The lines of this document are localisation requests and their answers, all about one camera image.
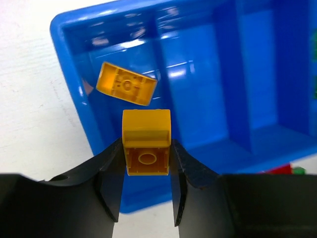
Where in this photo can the green lego brick center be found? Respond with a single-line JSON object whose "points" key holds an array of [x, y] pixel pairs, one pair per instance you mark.
{"points": [[298, 171]]}

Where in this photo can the blue divided plastic bin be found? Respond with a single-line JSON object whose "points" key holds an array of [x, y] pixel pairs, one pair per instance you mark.
{"points": [[237, 75]]}

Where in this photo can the yellow lego brick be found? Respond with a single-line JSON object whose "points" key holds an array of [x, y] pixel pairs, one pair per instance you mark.
{"points": [[146, 138], [126, 85]]}

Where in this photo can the red half-round lego brick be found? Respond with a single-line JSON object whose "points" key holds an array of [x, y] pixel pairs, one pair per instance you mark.
{"points": [[281, 170]]}

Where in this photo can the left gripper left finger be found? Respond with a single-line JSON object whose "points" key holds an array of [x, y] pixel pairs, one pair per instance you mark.
{"points": [[83, 202]]}

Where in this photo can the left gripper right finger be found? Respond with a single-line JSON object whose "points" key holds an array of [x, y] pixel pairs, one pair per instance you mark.
{"points": [[209, 205]]}

